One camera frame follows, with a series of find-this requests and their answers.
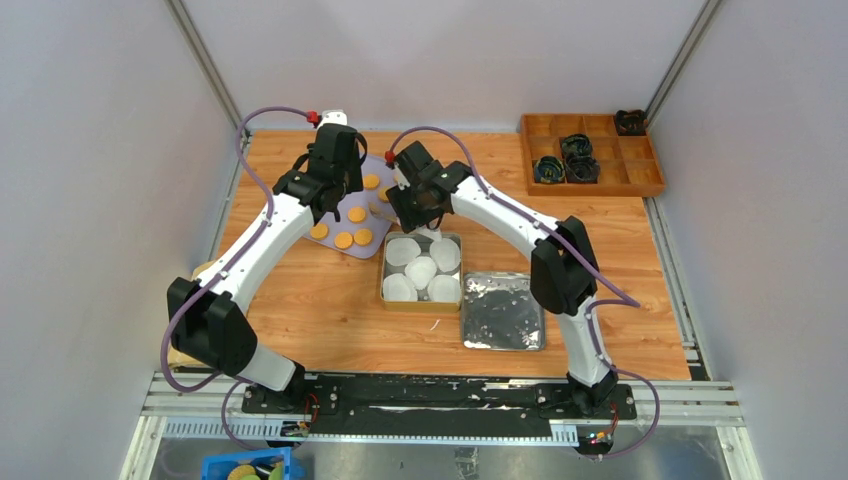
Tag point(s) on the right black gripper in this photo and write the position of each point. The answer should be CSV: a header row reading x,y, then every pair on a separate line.
x,y
410,218

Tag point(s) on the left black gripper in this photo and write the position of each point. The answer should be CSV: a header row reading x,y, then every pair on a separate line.
x,y
354,181

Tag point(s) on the round yellow cookie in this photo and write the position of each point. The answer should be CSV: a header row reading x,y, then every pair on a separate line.
x,y
363,237
357,215
383,195
343,240
319,232
371,181

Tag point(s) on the lavender plastic tray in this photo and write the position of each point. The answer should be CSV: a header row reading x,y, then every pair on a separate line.
x,y
379,227

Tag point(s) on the gold square cookie tin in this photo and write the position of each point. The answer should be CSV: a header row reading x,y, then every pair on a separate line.
x,y
423,304

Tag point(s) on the metal kitchen tongs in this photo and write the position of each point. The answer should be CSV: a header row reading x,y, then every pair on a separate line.
x,y
434,233

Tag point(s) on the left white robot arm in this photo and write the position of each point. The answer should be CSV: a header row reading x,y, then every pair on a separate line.
x,y
208,314

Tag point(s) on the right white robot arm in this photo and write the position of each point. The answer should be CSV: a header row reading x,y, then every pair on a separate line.
x,y
563,265

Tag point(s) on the white paper cup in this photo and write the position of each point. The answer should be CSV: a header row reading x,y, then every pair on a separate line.
x,y
446,254
420,271
401,251
398,287
444,289

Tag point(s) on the dark rolled sock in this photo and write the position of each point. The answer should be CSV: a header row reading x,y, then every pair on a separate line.
x,y
576,145
549,170
582,170
630,122

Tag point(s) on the wooden compartment organizer box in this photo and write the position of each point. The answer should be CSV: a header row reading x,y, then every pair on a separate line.
x,y
629,165

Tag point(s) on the silver square tin lid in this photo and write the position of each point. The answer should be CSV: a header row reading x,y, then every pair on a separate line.
x,y
499,313

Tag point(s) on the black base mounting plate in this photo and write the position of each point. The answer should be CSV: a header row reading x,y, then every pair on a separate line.
x,y
449,407

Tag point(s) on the folded yellow cloth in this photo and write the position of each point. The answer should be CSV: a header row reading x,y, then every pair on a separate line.
x,y
176,359

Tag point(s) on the blue plastic bin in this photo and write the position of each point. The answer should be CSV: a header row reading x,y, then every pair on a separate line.
x,y
275,463

